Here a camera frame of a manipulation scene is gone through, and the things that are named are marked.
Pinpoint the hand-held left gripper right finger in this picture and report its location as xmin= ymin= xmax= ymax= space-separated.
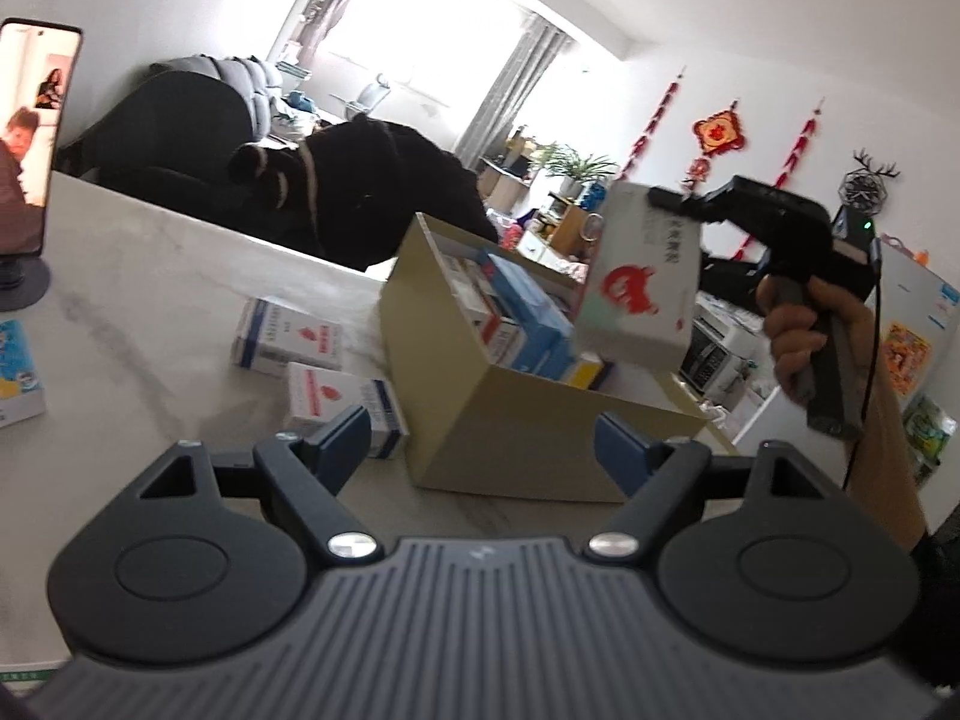
xmin=585 ymin=411 xmax=830 ymax=562

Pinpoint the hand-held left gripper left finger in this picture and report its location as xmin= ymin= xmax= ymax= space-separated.
xmin=137 ymin=403 xmax=383 ymax=563

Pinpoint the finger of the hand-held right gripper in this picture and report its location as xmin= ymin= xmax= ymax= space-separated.
xmin=647 ymin=187 xmax=711 ymax=224

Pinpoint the white strawberry medicine box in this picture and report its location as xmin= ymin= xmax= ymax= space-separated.
xmin=231 ymin=298 xmax=346 ymax=376
xmin=287 ymin=361 xmax=410 ymax=460

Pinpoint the beige cardboard box lid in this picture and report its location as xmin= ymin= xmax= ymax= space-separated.
xmin=664 ymin=371 xmax=743 ymax=458

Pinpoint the white red bear medicine box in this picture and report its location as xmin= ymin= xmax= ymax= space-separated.
xmin=574 ymin=181 xmax=702 ymax=372

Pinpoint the beige cardboard box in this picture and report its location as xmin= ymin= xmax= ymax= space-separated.
xmin=379 ymin=212 xmax=740 ymax=503

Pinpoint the yellow cartoon medicine box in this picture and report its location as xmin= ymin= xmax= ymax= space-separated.
xmin=0 ymin=319 xmax=47 ymax=430

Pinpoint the white marble desktop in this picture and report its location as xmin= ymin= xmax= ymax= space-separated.
xmin=0 ymin=169 xmax=743 ymax=683

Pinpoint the person's right hand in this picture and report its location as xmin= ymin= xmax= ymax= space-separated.
xmin=756 ymin=276 xmax=884 ymax=430

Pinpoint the red Chinese knot decoration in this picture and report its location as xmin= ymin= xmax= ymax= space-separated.
xmin=690 ymin=97 xmax=751 ymax=192

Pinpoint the white printer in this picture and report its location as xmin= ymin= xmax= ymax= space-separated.
xmin=694 ymin=291 xmax=766 ymax=331

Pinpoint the potted green plant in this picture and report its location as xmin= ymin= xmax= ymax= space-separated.
xmin=536 ymin=142 xmax=617 ymax=197

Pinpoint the wooden shelf unit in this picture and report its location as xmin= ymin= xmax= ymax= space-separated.
xmin=547 ymin=191 xmax=601 ymax=256

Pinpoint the microwave oven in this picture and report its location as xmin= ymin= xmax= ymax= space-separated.
xmin=679 ymin=319 xmax=751 ymax=392

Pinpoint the white refrigerator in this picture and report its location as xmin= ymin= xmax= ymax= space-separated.
xmin=874 ymin=236 xmax=953 ymax=466

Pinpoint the colourful fridge poster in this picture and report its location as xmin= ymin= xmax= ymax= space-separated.
xmin=877 ymin=321 xmax=935 ymax=400

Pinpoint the grey curtain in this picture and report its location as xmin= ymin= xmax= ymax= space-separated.
xmin=456 ymin=15 xmax=577 ymax=166

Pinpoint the storage trolley rack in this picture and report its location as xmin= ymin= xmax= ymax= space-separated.
xmin=900 ymin=394 xmax=950 ymax=488

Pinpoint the black fleece jacket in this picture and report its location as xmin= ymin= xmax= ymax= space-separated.
xmin=227 ymin=115 xmax=497 ymax=272

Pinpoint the white office chair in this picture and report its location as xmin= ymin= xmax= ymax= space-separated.
xmin=352 ymin=73 xmax=392 ymax=112

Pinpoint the round black phone stand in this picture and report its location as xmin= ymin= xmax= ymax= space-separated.
xmin=0 ymin=255 xmax=53 ymax=312

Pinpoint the grey sofa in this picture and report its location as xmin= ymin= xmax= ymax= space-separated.
xmin=56 ymin=52 xmax=308 ymax=218

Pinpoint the smartphone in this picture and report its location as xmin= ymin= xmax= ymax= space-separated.
xmin=0 ymin=19 xmax=83 ymax=260

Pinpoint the red firecracker string decoration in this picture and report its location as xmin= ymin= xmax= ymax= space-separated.
xmin=619 ymin=67 xmax=687 ymax=175
xmin=739 ymin=97 xmax=827 ymax=260

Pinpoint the antler wall clock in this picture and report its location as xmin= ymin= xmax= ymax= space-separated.
xmin=836 ymin=148 xmax=901 ymax=207

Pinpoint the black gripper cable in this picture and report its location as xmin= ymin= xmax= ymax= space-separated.
xmin=840 ymin=240 xmax=884 ymax=488

